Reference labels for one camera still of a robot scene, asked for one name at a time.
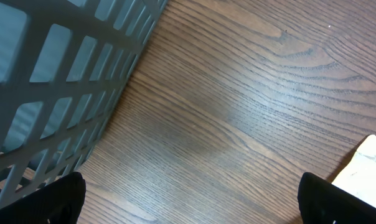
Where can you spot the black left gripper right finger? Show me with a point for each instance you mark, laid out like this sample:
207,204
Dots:
321,202

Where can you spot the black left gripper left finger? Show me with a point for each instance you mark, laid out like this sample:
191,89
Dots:
59,202

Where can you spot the beige pet treat bag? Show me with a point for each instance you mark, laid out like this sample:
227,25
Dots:
358,177

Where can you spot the grey plastic mesh basket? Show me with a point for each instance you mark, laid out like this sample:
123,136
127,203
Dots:
63,68

